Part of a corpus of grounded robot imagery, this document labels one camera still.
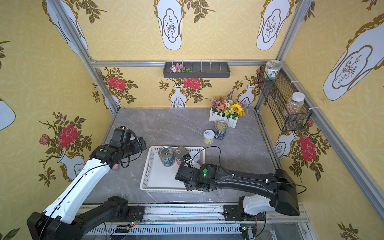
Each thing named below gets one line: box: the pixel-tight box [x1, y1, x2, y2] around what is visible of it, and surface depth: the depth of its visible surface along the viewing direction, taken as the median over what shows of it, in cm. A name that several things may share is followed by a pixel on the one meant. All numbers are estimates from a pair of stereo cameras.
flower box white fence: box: [209, 96, 245, 129], surface depth 102 cm
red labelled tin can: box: [174, 146, 187, 166], surface depth 87 cm
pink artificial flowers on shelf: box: [169, 63, 193, 73], surface depth 88 cm
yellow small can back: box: [203, 129, 215, 144], surface depth 101 cm
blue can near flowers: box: [214, 120, 228, 140], surface depth 99 cm
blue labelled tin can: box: [158, 145, 175, 167], surface depth 87 cm
